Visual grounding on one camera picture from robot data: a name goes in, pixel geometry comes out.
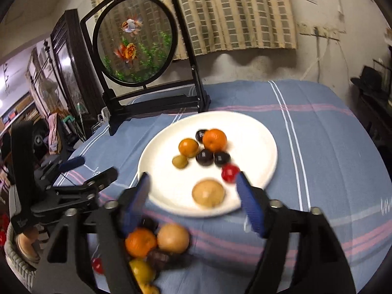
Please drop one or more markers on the green-yellow mandarin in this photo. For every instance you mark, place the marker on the green-yellow mandarin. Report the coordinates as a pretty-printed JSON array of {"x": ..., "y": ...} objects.
[{"x": 141, "y": 270}]

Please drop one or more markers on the pink hanging cloth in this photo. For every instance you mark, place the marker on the pink hanging cloth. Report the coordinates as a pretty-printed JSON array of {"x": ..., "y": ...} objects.
[{"x": 53, "y": 134}]

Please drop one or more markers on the dark carved wooden cabinet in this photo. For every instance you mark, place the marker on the dark carved wooden cabinet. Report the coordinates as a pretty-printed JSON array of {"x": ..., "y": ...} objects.
[{"x": 70, "y": 61}]

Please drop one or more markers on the white round plate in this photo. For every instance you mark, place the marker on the white round plate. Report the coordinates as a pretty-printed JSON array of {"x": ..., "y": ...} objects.
[{"x": 171, "y": 186}]

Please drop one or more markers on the small yellow-orange mandarin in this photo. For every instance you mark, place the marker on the small yellow-orange mandarin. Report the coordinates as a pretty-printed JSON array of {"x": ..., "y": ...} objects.
[{"x": 188, "y": 147}]

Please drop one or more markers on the beige checked curtain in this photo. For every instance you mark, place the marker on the beige checked curtain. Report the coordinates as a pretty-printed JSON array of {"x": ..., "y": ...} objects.
[{"x": 232, "y": 12}]

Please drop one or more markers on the dark brown passion fruit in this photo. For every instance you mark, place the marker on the dark brown passion fruit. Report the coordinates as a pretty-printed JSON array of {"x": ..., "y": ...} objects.
[{"x": 157, "y": 258}]

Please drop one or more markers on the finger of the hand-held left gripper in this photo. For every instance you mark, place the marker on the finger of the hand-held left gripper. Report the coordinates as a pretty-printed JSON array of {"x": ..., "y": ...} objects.
[
  {"x": 102, "y": 176},
  {"x": 72, "y": 163}
]

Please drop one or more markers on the small green jujube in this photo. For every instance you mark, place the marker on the small green jujube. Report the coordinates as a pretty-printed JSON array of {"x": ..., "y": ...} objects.
[{"x": 180, "y": 161}]

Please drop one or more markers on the white standing fan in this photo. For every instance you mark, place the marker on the white standing fan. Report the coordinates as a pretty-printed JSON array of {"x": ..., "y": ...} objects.
[{"x": 49, "y": 92}]

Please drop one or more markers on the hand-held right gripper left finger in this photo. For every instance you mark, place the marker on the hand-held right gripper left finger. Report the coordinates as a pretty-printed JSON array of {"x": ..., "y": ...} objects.
[{"x": 136, "y": 202}]

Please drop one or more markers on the blue plaid tablecloth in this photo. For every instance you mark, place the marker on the blue plaid tablecloth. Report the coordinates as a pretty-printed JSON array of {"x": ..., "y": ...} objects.
[{"x": 306, "y": 159}]

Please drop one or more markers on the black hat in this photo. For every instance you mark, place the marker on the black hat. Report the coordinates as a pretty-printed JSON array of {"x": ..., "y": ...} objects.
[{"x": 369, "y": 79}]

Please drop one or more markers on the person's left hand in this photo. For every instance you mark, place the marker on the person's left hand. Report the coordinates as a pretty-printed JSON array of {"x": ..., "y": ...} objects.
[{"x": 28, "y": 243}]

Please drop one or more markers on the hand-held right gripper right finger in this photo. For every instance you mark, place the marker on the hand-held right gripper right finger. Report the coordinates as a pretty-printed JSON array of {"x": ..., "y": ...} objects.
[{"x": 249, "y": 202}]

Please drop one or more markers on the goldfish screen on black stand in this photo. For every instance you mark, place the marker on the goldfish screen on black stand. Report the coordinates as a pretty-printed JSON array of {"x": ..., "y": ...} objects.
[{"x": 134, "y": 39}]

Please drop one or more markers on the beige pear with brown blotch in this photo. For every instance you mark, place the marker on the beige pear with brown blotch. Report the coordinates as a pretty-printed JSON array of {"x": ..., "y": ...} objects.
[{"x": 208, "y": 193}]

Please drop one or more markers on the red cherry tomato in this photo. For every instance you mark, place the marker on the red cherry tomato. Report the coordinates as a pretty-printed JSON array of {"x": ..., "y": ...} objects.
[
  {"x": 230, "y": 172},
  {"x": 97, "y": 265}
]

